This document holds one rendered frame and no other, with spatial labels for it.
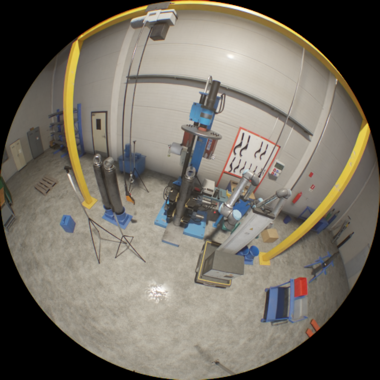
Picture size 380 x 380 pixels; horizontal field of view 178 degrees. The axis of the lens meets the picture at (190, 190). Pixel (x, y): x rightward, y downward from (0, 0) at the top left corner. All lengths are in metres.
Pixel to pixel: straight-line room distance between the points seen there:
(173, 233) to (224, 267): 1.38
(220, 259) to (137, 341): 2.21
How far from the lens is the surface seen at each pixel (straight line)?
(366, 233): 10.68
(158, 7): 2.05
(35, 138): 10.45
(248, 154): 3.99
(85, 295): 2.97
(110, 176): 2.20
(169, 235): 2.75
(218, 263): 1.99
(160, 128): 4.10
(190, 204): 2.24
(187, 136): 1.80
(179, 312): 2.62
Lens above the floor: 2.57
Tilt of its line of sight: 38 degrees down
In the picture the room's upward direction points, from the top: 16 degrees clockwise
